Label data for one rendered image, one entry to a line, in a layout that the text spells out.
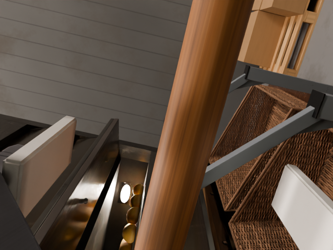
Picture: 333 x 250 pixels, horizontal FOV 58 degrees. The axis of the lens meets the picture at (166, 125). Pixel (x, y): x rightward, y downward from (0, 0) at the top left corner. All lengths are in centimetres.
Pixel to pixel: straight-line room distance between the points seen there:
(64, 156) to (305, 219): 13
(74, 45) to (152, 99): 113
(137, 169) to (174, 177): 161
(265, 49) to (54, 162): 320
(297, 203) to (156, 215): 8
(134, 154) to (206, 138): 159
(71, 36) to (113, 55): 54
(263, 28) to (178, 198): 317
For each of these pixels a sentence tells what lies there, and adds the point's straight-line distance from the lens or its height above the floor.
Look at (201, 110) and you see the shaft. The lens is 15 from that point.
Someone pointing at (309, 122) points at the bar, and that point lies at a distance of 56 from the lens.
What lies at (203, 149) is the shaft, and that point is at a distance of 16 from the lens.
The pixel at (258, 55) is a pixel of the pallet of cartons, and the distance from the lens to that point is 330.
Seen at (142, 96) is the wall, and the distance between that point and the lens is 378.
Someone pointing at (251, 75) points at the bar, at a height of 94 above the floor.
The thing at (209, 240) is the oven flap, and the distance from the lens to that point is 105.
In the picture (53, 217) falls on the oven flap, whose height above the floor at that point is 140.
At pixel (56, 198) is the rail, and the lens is 91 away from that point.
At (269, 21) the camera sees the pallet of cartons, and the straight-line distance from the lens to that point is 332.
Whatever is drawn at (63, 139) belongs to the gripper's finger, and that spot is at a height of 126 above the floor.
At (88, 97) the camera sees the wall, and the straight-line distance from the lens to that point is 390.
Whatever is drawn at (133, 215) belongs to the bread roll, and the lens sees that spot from 142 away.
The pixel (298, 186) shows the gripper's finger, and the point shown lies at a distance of 18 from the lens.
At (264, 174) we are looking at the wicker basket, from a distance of 113.
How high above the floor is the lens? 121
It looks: 3 degrees down
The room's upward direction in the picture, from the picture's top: 78 degrees counter-clockwise
